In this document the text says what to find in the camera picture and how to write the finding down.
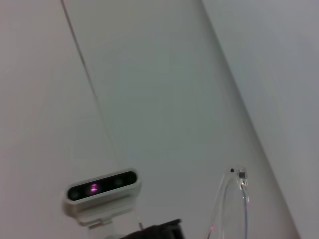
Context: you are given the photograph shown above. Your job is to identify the clear white glasses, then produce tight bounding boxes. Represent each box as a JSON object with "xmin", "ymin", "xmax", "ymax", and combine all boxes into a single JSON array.
[{"xmin": 204, "ymin": 166, "xmax": 251, "ymax": 239}]

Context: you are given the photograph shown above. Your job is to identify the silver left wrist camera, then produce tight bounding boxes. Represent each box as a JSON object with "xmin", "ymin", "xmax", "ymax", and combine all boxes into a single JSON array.
[{"xmin": 62, "ymin": 168, "xmax": 143, "ymax": 227}]

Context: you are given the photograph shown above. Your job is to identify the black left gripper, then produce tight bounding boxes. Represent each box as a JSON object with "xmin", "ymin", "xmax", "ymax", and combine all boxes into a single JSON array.
[{"xmin": 124, "ymin": 218, "xmax": 185, "ymax": 239}]

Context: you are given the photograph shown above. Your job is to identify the thin dark wall cable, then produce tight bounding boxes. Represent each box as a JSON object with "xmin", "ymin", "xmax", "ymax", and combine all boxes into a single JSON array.
[{"xmin": 60, "ymin": 0, "xmax": 145, "ymax": 226}]

